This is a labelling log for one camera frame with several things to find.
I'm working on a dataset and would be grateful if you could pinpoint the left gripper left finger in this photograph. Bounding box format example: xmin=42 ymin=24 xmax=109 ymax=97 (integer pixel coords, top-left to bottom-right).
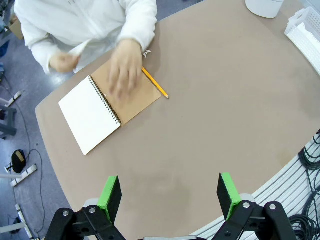
xmin=45 ymin=175 xmax=126 ymax=240

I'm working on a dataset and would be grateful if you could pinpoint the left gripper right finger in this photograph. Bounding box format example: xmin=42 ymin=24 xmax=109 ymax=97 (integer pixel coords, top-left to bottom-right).
xmin=212 ymin=172 xmax=298 ymax=240

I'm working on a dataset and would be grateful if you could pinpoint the spiral notebook with brown cover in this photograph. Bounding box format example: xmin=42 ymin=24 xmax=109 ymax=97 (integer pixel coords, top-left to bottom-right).
xmin=58 ymin=62 xmax=163 ymax=156

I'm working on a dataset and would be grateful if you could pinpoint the orange pencil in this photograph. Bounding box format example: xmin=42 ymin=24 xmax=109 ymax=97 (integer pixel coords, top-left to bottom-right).
xmin=141 ymin=66 xmax=170 ymax=100

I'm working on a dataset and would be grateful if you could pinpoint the person's right forearm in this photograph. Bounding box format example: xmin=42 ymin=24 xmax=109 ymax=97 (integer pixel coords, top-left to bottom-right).
xmin=24 ymin=32 xmax=60 ymax=75

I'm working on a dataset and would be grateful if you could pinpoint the person's left forearm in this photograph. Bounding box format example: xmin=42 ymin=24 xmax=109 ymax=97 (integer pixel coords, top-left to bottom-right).
xmin=117 ymin=0 xmax=158 ymax=52

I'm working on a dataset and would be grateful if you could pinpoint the person's left hand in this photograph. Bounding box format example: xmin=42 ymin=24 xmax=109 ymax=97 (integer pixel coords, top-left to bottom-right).
xmin=107 ymin=38 xmax=144 ymax=101

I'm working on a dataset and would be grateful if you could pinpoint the person's right hand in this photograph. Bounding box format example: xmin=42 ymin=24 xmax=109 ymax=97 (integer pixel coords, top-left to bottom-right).
xmin=48 ymin=51 xmax=81 ymax=74

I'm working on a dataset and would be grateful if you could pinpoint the black pouch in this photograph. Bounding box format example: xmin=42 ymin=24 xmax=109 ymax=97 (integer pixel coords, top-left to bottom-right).
xmin=11 ymin=149 xmax=28 ymax=175

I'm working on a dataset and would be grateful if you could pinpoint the grey plastic stool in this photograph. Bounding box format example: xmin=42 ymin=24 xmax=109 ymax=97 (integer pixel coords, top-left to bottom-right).
xmin=0 ymin=98 xmax=18 ymax=140

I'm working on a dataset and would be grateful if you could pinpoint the white perforated plastic basket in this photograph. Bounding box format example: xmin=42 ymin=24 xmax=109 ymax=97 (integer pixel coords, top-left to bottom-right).
xmin=284 ymin=6 xmax=320 ymax=76

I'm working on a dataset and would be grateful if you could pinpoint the person in white jacket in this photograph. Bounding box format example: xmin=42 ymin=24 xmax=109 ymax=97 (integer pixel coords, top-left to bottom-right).
xmin=14 ymin=0 xmax=158 ymax=75

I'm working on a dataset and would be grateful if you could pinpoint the white lidded trash bin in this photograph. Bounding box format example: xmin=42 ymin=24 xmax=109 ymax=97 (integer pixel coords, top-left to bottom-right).
xmin=244 ymin=0 xmax=285 ymax=19

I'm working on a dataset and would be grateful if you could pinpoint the cardboard box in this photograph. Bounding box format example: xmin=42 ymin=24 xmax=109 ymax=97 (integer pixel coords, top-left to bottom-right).
xmin=8 ymin=14 xmax=25 ymax=41

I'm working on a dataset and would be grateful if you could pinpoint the white slatted base frame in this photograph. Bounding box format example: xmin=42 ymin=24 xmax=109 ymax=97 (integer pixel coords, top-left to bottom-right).
xmin=192 ymin=139 xmax=320 ymax=240

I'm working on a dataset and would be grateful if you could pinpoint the black cable coil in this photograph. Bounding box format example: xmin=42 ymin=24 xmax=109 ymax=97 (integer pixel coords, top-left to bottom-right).
xmin=287 ymin=172 xmax=320 ymax=240

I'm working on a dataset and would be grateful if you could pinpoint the black cable bundle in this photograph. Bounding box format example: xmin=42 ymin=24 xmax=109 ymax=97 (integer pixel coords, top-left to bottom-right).
xmin=298 ymin=132 xmax=320 ymax=173

